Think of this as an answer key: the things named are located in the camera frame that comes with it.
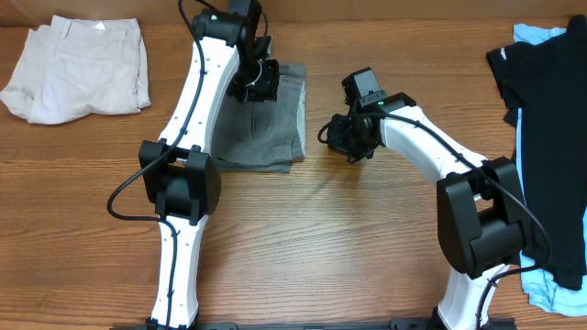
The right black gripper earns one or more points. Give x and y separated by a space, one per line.
342 138

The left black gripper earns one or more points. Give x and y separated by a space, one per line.
267 89

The grey shorts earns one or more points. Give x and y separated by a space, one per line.
267 136

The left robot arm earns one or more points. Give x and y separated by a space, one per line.
181 179

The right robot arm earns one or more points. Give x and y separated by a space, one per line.
482 222

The folded beige shorts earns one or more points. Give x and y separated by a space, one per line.
72 68

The black t-shirt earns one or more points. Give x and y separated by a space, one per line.
545 85

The light blue t-shirt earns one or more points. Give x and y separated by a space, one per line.
539 285

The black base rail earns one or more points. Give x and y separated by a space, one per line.
312 326

